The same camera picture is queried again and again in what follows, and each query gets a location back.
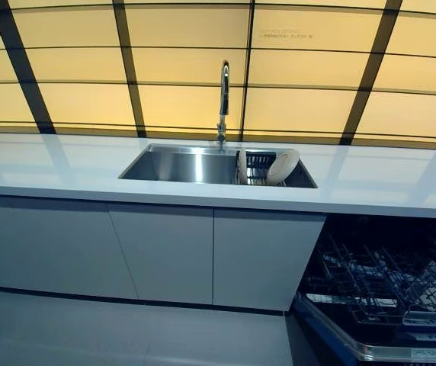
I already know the cream plate leaning tilted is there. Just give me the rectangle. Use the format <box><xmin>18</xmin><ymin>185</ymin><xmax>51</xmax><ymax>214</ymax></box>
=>
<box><xmin>266</xmin><ymin>149</ymin><xmax>301</xmax><ymax>182</ymax></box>

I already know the black dish drying rack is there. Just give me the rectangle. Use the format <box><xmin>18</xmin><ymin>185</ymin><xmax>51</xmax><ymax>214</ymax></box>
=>
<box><xmin>235</xmin><ymin>149</ymin><xmax>288</xmax><ymax>188</ymax></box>

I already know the grey cabinet door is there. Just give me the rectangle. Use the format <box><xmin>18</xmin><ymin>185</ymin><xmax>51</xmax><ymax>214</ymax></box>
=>
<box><xmin>0</xmin><ymin>194</ymin><xmax>140</xmax><ymax>300</ymax></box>
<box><xmin>106</xmin><ymin>204</ymin><xmax>215</xmax><ymax>306</ymax></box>
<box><xmin>212</xmin><ymin>207</ymin><xmax>326</xmax><ymax>312</ymax></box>

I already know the black wire dishwasher rack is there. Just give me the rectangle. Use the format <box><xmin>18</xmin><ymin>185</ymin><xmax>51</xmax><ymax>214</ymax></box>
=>
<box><xmin>304</xmin><ymin>230</ymin><xmax>436</xmax><ymax>329</ymax></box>

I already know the stainless steel sink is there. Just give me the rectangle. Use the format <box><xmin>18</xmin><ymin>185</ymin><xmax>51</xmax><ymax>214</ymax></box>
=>
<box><xmin>117</xmin><ymin>143</ymin><xmax>319</xmax><ymax>190</ymax></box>

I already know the built-in dishwasher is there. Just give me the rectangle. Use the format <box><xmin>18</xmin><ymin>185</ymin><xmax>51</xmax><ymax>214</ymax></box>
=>
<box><xmin>292</xmin><ymin>213</ymin><xmax>436</xmax><ymax>366</ymax></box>

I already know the chrome kitchen faucet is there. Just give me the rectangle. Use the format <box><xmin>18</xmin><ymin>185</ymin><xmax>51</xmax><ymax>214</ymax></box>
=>
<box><xmin>216</xmin><ymin>59</ymin><xmax>232</xmax><ymax>150</ymax></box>

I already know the cream plate standing upright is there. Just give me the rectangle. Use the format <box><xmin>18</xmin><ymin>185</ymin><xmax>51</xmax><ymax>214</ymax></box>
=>
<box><xmin>238</xmin><ymin>147</ymin><xmax>248</xmax><ymax>185</ymax></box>

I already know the open dishwasher door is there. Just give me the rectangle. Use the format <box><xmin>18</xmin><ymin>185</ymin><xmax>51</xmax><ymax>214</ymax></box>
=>
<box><xmin>293</xmin><ymin>292</ymin><xmax>436</xmax><ymax>366</ymax></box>

